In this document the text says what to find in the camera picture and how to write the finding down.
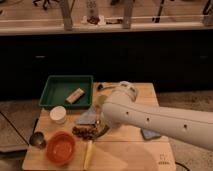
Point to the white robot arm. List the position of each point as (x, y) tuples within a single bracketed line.
[(190, 126)]

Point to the blue sponge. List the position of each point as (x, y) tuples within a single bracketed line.
[(149, 135)]

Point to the green pepper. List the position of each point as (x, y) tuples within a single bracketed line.
[(102, 132)]

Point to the wooden block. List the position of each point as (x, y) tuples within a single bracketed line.
[(73, 97)]

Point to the grey blue cloth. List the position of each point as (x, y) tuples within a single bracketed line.
[(87, 117)]

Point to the bunch of dark grapes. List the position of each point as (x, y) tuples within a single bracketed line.
[(86, 133)]

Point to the green lime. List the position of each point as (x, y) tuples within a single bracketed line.
[(100, 100)]

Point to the white paper cup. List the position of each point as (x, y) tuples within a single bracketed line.
[(58, 114)]

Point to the orange bowl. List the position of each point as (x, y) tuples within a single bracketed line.
[(60, 148)]

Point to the wooden cutting board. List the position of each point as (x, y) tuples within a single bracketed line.
[(119, 150)]

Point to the green plastic tray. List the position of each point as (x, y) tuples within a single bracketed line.
[(59, 87)]

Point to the metal ladle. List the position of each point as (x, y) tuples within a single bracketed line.
[(37, 139)]

